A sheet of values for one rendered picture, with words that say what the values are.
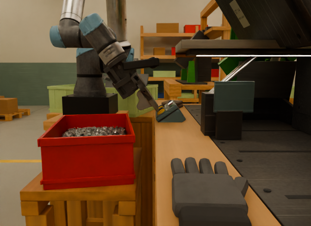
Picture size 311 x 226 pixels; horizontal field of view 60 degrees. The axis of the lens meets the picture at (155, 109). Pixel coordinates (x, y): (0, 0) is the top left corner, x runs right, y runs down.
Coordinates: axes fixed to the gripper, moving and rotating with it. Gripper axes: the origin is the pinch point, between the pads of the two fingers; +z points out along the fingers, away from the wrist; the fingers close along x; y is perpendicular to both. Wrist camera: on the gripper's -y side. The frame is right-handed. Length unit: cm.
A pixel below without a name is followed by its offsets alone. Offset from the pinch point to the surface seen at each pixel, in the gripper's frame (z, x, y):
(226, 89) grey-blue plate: 3.1, 23.2, -17.4
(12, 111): -110, -477, 291
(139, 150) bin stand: 8.6, -0.3, 13.2
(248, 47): -3.1, 29.7, -24.7
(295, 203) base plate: 13, 55, -11
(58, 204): 13, -26, 63
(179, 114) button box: 5.5, 2.2, -4.5
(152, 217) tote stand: 63, -69, 47
